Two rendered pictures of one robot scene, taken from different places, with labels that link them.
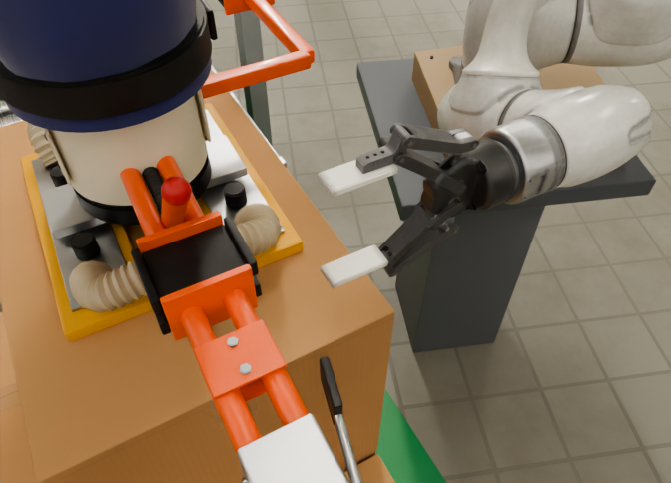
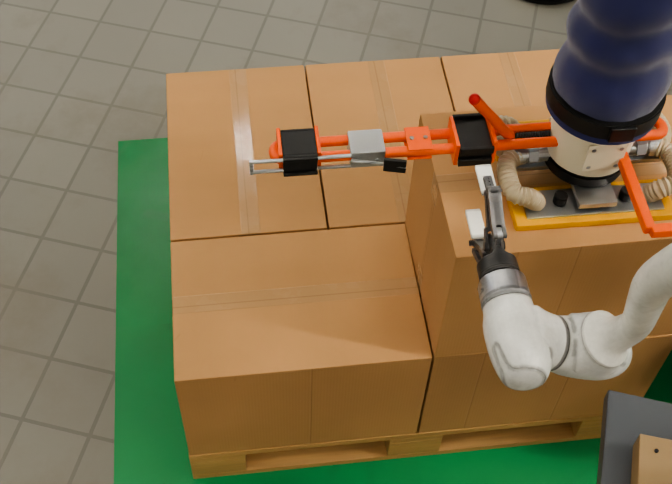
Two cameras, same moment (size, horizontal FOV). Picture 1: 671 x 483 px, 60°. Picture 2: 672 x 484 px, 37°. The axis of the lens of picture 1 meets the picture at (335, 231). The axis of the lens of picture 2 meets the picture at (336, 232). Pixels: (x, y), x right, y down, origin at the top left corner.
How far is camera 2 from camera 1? 1.73 m
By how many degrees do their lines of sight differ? 63
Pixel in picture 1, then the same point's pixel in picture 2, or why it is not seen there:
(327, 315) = (464, 227)
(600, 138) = (493, 319)
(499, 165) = (488, 261)
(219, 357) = (420, 132)
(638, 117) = (505, 350)
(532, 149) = (493, 277)
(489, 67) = (596, 314)
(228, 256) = (471, 144)
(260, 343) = (421, 145)
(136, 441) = not seen: hidden behind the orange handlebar
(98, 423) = not seen: hidden behind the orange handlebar
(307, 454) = (370, 145)
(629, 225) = not seen: outside the picture
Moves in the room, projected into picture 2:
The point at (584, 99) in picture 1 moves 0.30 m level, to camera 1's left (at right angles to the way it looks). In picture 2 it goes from (522, 317) to (564, 191)
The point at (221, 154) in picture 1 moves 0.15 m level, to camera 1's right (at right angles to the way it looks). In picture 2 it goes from (596, 195) to (579, 250)
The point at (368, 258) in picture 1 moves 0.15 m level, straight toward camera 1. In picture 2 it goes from (477, 229) to (407, 201)
